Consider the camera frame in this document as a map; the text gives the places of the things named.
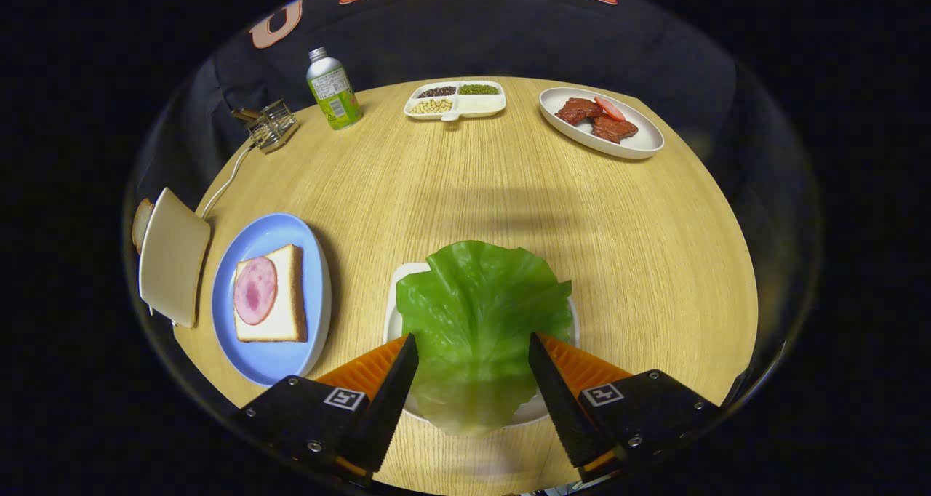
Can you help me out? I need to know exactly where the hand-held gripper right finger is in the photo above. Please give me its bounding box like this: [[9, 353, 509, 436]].
[[528, 332, 724, 484]]

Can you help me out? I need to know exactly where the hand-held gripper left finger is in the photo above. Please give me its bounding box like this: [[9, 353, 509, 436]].
[[231, 333, 420, 488]]

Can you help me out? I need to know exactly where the white oval plate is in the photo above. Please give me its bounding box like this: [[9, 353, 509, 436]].
[[539, 87, 665, 160]]

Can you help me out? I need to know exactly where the metal wire basket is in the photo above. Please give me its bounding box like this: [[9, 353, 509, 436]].
[[247, 100, 299, 154]]

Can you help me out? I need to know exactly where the blue round plate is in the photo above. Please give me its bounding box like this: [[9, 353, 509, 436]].
[[211, 213, 332, 387]]

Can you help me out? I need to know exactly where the black backdrop cloth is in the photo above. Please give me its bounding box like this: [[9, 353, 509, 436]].
[[135, 0, 786, 213]]

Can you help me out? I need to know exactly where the pink ham slice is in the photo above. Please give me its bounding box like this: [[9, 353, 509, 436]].
[[233, 256, 279, 326]]

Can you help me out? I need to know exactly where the white divided dish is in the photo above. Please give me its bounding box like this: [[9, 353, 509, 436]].
[[404, 80, 507, 122]]

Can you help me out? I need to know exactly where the green label metal bottle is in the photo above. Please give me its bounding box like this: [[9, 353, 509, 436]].
[[306, 47, 363, 131]]

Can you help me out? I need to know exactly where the green lettuce leaf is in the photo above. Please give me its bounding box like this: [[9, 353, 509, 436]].
[[396, 240, 574, 437]]

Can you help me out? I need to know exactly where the red meat piece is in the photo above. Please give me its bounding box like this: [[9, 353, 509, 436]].
[[591, 113, 639, 144], [556, 97, 603, 126]]

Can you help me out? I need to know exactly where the white bread slice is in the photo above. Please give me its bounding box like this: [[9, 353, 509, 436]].
[[233, 244, 308, 343]]

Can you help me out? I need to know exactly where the white toaster cable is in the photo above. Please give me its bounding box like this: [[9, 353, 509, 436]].
[[198, 143, 255, 220]]

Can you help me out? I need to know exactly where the white toaster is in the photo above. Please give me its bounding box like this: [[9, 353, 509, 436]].
[[138, 188, 212, 329]]

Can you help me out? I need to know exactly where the white curved plate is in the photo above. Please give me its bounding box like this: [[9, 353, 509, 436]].
[[383, 262, 580, 428]]

